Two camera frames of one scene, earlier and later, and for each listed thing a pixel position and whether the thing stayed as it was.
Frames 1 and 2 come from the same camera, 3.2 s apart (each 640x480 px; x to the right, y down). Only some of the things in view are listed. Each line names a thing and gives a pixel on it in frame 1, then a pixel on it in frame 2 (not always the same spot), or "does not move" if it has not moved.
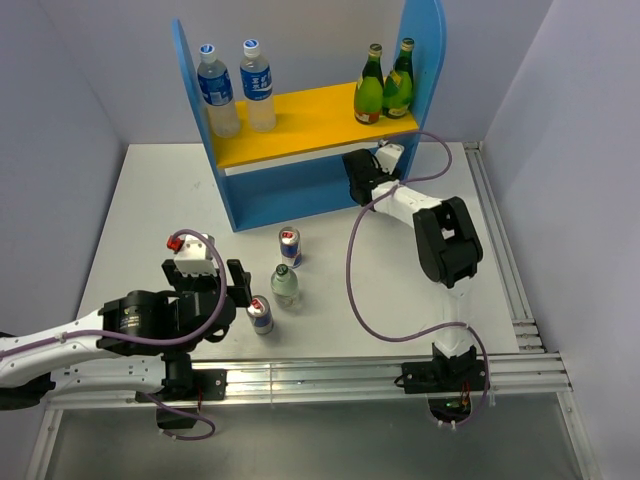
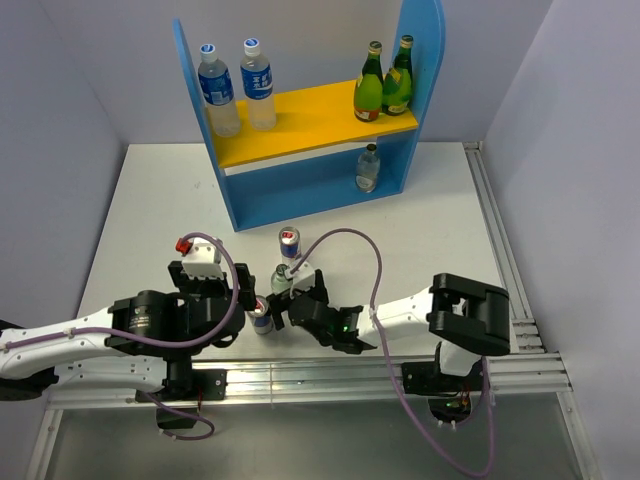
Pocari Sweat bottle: [215, 90] does not move
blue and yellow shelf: [298, 169] does not move
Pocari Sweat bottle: [257, 88] does not move
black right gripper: [375, 165] → [276, 306]
